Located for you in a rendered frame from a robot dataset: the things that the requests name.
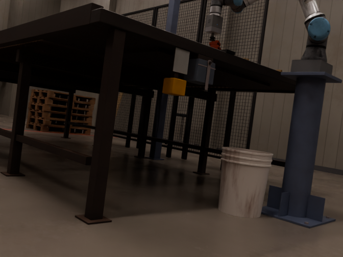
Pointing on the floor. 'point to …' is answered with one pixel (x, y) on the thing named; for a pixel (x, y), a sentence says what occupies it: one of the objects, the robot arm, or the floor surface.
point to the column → (301, 155)
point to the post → (158, 130)
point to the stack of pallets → (58, 112)
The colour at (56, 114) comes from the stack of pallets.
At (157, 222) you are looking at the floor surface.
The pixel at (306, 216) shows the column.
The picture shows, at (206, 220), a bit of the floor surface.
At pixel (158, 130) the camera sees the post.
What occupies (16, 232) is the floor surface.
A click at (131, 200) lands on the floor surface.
